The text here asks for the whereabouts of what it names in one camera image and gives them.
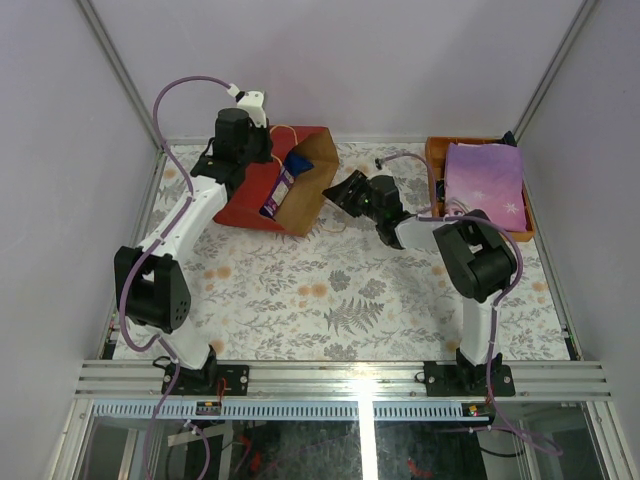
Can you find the aluminium front rail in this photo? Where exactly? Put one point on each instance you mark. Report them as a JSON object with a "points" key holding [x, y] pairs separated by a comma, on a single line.
{"points": [[531, 381]]}

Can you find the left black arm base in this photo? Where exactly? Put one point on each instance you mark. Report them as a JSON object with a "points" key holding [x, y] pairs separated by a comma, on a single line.
{"points": [[220, 377]]}

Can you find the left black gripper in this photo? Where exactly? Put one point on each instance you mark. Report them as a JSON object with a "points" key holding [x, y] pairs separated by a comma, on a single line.
{"points": [[261, 148]]}

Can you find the red brown paper bag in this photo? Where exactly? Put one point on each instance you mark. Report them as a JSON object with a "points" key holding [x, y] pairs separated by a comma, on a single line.
{"points": [[302, 205]]}

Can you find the grey slotted cable duct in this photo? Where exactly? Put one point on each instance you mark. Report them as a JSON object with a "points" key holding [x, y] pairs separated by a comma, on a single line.
{"points": [[291, 410]]}

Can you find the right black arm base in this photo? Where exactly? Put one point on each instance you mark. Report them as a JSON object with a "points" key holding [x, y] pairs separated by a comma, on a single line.
{"points": [[461, 378]]}

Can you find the purple Frozen cloth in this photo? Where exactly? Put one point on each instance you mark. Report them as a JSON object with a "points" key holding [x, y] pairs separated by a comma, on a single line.
{"points": [[488, 177]]}

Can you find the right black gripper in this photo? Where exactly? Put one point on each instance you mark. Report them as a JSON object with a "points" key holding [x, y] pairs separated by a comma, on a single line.
{"points": [[340, 193]]}

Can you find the orange wooden tray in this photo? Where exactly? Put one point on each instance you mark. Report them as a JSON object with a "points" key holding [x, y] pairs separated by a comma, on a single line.
{"points": [[435, 151]]}

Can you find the purple snack packet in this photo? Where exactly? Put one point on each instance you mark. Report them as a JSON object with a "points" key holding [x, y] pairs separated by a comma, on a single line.
{"points": [[283, 184]]}

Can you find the blue chips bag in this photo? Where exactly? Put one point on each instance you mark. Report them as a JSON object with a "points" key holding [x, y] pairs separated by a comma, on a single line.
{"points": [[296, 164]]}

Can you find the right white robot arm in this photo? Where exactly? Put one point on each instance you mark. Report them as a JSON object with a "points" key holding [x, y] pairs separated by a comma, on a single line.
{"points": [[479, 263]]}

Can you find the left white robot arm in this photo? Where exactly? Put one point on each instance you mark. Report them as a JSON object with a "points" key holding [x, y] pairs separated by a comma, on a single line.
{"points": [[153, 298]]}

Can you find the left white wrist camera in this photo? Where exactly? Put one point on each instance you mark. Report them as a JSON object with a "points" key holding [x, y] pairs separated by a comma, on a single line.
{"points": [[252, 102]]}

